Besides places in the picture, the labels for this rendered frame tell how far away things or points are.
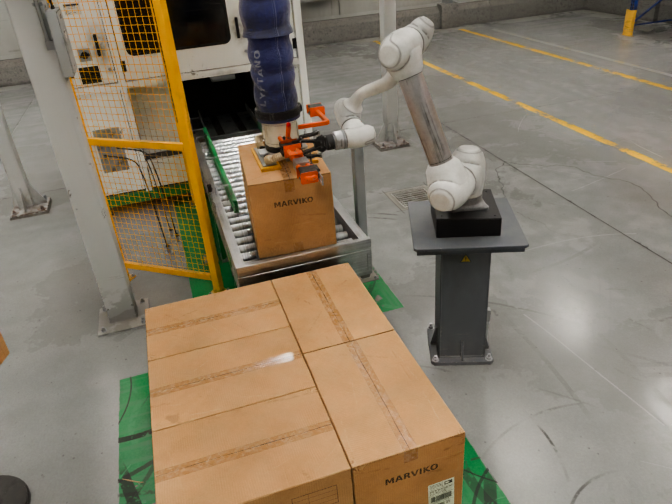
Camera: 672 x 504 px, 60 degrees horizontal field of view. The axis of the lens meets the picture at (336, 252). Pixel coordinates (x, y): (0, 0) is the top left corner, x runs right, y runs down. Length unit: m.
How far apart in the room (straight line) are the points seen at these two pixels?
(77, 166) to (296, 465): 2.06
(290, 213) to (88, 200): 1.17
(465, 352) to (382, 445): 1.24
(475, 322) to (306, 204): 1.03
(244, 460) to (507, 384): 1.50
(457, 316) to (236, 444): 1.38
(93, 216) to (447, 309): 1.97
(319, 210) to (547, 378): 1.40
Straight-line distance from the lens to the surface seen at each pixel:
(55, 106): 3.29
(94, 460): 3.00
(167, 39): 3.26
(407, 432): 2.03
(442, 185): 2.43
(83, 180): 3.39
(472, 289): 2.89
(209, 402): 2.24
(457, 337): 3.06
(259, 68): 2.85
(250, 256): 3.08
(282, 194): 2.79
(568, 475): 2.71
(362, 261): 3.03
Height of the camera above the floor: 2.04
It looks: 30 degrees down
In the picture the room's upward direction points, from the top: 5 degrees counter-clockwise
